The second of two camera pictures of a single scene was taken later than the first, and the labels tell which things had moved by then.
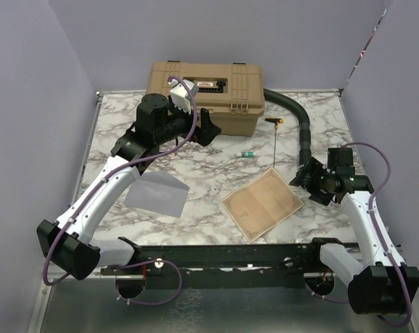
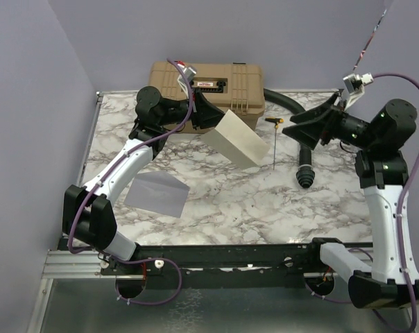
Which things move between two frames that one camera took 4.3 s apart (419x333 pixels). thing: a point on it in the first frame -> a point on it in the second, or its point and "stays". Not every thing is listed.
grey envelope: x=159 y=191 stays
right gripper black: x=315 y=167 -> x=310 y=132
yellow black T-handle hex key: x=277 y=121 stays
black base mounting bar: x=227 y=266 stays
